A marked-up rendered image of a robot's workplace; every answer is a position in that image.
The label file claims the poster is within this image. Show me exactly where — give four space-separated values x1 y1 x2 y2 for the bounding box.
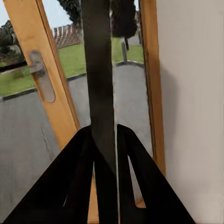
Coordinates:
80 0 119 224

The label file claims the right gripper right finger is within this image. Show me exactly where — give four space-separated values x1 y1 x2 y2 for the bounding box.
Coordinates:
117 124 195 224

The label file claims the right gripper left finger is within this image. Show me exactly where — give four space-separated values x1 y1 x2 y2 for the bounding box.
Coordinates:
3 126 94 224

